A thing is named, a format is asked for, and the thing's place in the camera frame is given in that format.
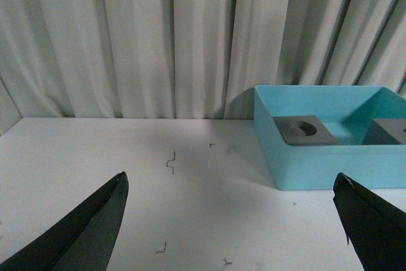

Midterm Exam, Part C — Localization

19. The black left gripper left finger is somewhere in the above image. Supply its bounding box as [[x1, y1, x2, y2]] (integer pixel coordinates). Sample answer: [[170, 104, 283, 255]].
[[1, 172, 128, 270]]

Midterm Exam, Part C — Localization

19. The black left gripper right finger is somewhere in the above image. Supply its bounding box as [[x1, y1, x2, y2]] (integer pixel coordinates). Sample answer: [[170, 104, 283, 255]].
[[333, 173, 405, 270]]

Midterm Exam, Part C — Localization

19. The gray cube with square hole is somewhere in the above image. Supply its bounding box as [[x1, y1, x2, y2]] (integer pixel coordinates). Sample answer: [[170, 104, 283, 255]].
[[362, 118, 405, 145]]

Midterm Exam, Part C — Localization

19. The blue plastic box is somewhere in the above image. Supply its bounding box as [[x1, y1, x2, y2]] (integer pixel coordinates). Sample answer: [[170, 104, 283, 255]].
[[254, 85, 405, 190]]

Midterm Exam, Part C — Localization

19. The white curtain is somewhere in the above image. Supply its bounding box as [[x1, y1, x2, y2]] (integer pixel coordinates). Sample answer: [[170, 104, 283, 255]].
[[1, 0, 405, 132]]

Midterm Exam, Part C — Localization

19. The gray cube with round hole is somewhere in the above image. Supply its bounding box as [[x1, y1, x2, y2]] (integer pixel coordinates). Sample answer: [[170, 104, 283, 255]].
[[273, 116, 338, 146]]

